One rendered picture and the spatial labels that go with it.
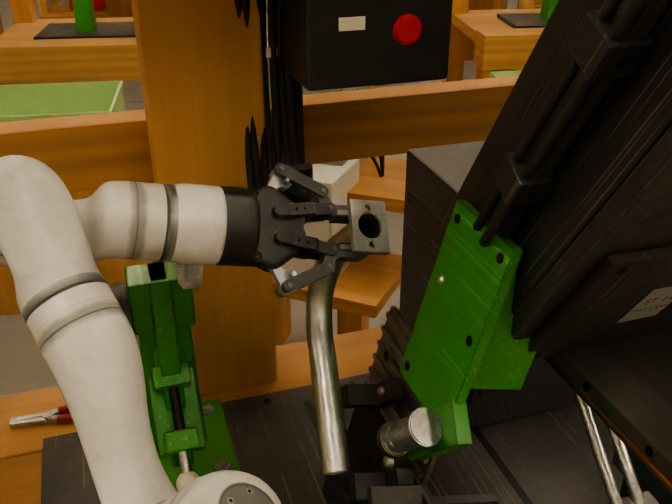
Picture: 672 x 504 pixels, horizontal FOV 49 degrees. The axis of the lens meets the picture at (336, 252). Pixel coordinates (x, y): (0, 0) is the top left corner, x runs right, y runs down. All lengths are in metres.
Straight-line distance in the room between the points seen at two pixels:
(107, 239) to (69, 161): 0.38
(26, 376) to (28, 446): 1.69
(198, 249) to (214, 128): 0.29
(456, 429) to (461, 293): 0.13
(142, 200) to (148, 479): 0.23
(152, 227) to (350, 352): 0.60
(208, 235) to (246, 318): 0.41
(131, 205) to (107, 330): 0.12
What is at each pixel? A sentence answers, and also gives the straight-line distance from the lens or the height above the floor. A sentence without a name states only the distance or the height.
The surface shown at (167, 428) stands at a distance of 0.92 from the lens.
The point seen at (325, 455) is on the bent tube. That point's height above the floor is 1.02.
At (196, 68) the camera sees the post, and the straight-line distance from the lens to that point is 0.91.
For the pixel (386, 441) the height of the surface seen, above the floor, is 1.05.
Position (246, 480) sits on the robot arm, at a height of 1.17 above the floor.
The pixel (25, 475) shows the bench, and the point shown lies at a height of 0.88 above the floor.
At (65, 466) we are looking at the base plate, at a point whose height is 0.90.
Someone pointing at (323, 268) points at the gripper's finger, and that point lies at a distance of 0.72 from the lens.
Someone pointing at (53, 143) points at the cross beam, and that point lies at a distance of 1.02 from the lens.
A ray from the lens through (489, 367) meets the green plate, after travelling 0.75.
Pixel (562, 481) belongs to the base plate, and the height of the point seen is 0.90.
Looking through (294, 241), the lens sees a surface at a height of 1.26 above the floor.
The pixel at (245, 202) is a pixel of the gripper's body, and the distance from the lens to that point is 0.68.
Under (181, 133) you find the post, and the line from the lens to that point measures 0.93.
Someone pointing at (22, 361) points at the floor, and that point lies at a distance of 2.88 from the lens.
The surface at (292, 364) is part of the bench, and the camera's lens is 1.17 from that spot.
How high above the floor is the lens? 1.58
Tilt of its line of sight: 28 degrees down
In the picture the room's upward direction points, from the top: straight up
